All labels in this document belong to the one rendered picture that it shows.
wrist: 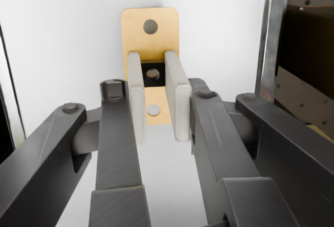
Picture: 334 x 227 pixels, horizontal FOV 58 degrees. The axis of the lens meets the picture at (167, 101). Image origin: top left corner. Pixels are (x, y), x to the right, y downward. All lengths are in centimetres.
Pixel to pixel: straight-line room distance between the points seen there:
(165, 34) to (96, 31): 5
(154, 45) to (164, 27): 1
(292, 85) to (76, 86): 47
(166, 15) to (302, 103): 50
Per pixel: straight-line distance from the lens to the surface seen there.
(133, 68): 16
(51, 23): 24
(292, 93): 65
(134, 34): 20
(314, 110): 69
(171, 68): 17
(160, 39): 21
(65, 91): 25
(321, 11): 31
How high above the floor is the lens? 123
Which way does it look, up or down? 66 degrees down
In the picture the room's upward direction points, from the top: 165 degrees clockwise
